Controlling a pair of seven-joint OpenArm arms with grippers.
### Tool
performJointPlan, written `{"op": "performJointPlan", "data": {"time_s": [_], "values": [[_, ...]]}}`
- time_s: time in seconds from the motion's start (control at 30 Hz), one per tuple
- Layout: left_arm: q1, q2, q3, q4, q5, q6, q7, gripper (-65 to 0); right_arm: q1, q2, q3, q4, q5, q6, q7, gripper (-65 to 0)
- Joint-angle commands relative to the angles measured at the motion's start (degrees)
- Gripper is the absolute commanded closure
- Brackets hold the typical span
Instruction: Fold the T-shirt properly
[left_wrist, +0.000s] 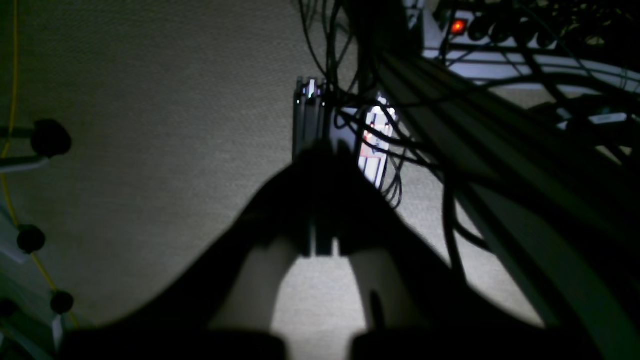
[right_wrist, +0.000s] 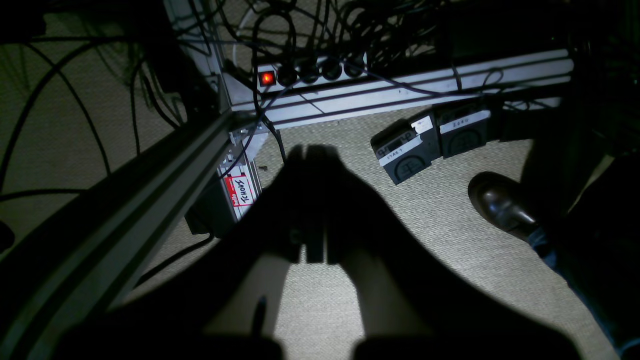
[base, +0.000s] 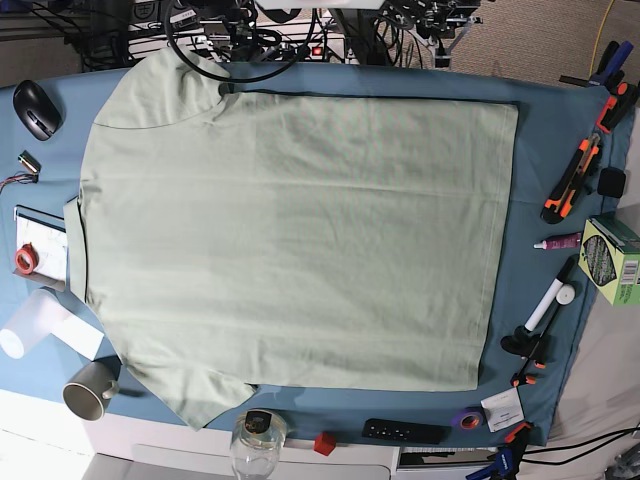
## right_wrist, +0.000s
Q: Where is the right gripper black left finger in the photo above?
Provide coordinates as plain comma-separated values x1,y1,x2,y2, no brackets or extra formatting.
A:
65,145,311,360

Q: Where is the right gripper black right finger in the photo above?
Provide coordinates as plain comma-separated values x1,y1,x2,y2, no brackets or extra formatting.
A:
320,146,580,360

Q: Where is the dark brown leather shoe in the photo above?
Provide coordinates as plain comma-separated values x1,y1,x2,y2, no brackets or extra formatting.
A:
467,171,539,243

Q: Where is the name tag sticker on frame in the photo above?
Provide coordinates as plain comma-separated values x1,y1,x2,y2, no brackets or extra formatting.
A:
224,175,256,208

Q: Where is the aluminium table frame rail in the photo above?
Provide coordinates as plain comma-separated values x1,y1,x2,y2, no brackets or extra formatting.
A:
0,111,239,360

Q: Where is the white power strip red switch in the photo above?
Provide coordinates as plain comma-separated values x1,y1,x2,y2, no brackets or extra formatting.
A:
254,52,369,94

